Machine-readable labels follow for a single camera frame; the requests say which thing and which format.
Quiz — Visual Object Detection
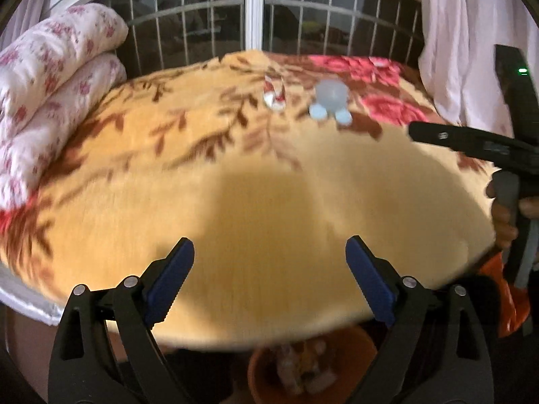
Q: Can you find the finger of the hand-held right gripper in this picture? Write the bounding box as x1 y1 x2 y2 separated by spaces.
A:
408 120 510 165

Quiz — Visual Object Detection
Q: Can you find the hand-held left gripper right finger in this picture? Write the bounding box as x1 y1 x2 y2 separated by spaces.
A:
345 235 494 404

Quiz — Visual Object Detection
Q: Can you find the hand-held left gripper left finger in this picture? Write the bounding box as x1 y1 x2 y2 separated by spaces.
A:
48 237 195 404

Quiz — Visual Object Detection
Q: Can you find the orange plastic bin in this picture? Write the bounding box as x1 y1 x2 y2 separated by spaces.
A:
248 325 378 404

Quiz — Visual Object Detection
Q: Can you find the person's right hand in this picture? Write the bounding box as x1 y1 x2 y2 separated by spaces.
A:
486 180 519 254

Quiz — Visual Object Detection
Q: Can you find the white curtain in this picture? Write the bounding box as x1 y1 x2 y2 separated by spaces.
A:
418 0 539 137

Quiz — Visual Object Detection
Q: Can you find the pile of crumpled wrappers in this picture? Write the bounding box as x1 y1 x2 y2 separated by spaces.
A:
275 340 330 395

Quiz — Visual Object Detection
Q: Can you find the yellow floral blanket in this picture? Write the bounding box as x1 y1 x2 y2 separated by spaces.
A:
0 49 500 352

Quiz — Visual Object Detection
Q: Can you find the light blue plush toy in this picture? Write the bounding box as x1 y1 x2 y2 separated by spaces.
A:
316 78 348 109

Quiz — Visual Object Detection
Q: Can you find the orange plastic bag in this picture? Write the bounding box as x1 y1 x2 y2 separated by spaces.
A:
479 255 532 338

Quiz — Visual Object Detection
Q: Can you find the grey mattress edge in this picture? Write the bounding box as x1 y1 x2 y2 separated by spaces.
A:
0 266 62 327

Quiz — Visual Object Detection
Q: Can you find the folded pink floral quilt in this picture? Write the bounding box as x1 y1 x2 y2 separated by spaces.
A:
0 3 129 211

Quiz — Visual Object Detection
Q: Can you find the metal window grille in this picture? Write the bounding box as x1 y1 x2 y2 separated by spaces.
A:
90 0 422 78

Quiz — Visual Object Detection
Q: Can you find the pale curtain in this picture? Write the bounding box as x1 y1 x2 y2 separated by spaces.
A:
6 0 56 49

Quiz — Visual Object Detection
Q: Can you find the white window frame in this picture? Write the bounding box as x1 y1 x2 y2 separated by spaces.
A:
50 0 422 51

